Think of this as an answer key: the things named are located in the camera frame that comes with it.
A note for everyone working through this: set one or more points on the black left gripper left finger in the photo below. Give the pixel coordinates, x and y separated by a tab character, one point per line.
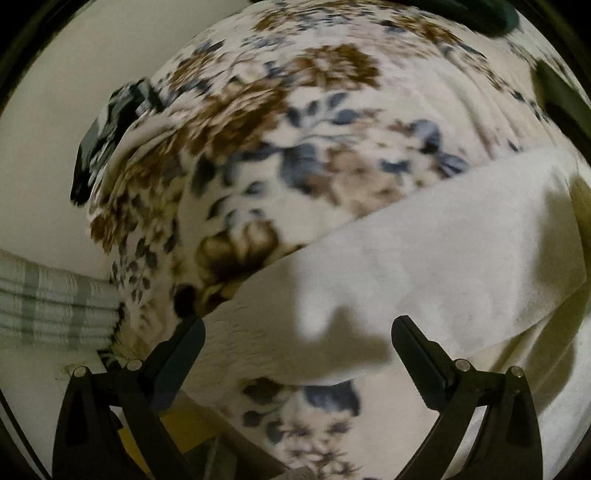
87	444

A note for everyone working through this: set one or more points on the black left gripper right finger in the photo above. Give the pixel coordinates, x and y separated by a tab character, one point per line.
508	444

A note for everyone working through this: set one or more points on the white knit sweater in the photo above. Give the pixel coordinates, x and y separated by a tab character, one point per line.
475	261

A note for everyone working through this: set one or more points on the green plaid curtain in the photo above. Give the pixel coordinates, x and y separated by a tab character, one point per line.
47	306

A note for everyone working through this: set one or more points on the black white patterned cloth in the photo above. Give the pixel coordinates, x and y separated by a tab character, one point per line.
124	106

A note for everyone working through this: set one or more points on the black folded garment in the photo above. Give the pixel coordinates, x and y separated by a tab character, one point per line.
563	104

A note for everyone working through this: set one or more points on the floral fleece blanket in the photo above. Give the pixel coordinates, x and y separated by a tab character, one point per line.
283	123

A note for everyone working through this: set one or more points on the dark green garment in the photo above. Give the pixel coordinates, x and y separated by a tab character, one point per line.
492	18

